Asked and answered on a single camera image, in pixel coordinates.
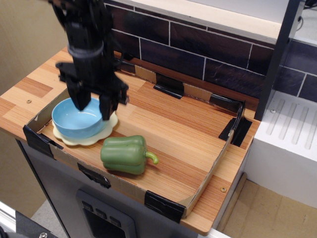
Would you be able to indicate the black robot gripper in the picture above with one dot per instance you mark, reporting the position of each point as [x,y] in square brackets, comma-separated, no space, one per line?
[93,71]

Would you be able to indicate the light blue bowl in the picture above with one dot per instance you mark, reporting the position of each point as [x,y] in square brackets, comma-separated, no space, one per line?
[74,123]

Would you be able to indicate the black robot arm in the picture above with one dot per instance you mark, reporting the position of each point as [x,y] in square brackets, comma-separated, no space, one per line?
[88,25]

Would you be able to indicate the pale yellow scalloped plate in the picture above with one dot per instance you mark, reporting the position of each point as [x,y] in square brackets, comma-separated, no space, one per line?
[104,133]

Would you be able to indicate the green toy bell pepper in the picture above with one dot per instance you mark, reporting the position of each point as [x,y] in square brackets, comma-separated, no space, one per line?
[126,154]

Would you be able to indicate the grey toy oven panel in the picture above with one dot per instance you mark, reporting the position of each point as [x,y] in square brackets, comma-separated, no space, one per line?
[104,221]

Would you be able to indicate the cardboard fence with black tape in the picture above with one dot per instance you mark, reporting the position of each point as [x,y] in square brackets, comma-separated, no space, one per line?
[196,168]

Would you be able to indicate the white toy sink drainboard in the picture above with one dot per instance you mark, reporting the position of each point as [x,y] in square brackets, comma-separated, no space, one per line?
[283,154]

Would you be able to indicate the black device with cable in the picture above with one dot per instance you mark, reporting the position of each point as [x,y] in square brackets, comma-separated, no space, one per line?
[19,226]

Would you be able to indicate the black vertical post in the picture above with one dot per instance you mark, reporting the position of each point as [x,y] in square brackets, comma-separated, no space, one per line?
[286,34]

